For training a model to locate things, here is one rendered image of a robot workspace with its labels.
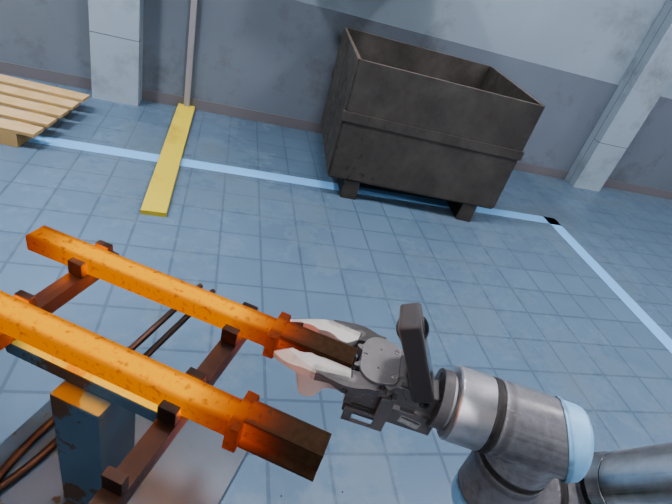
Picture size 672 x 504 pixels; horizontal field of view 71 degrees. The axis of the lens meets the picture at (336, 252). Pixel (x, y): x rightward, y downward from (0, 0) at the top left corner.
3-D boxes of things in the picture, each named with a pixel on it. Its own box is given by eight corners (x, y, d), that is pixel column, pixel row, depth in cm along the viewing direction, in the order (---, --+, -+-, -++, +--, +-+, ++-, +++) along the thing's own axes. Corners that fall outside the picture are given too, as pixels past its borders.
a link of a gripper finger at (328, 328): (279, 348, 61) (342, 381, 59) (287, 316, 58) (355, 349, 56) (290, 334, 64) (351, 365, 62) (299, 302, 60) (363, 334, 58)
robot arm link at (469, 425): (501, 420, 50) (494, 357, 58) (458, 406, 50) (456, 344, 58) (468, 466, 55) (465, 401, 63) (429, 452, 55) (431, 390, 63)
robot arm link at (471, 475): (533, 545, 63) (581, 495, 56) (455, 541, 61) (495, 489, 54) (507, 478, 71) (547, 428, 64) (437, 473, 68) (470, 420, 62)
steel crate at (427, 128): (316, 135, 376) (342, 24, 330) (455, 168, 395) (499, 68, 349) (313, 193, 295) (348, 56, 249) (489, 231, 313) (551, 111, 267)
